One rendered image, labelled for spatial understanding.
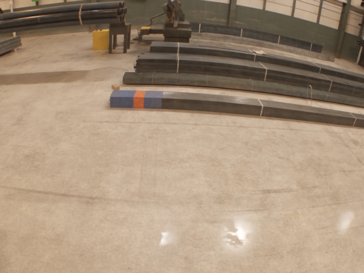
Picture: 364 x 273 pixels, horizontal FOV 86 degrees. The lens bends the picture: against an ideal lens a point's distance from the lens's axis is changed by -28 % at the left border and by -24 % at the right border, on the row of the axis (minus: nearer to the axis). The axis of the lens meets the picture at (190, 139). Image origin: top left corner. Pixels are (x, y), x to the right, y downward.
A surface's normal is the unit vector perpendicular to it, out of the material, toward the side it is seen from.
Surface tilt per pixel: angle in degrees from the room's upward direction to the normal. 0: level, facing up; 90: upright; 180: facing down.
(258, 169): 0
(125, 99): 90
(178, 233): 0
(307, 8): 90
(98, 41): 90
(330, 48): 90
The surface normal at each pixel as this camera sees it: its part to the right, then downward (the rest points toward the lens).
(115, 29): 0.07, 0.55
